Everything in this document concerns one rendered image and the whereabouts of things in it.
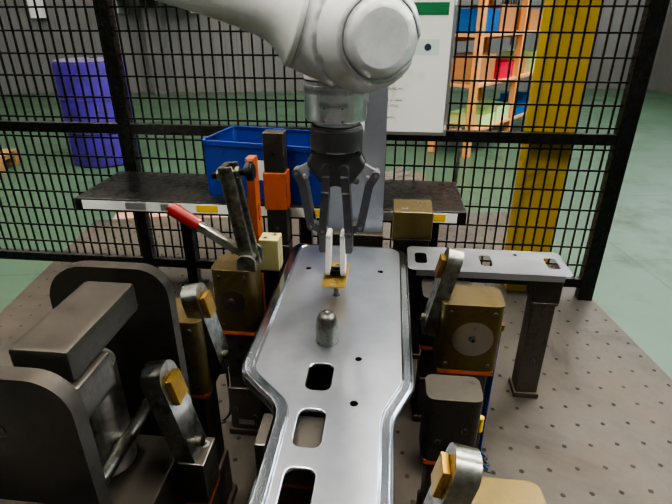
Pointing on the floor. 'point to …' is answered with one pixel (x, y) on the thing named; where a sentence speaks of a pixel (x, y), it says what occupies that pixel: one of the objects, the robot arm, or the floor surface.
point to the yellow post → (551, 118)
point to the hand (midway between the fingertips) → (336, 252)
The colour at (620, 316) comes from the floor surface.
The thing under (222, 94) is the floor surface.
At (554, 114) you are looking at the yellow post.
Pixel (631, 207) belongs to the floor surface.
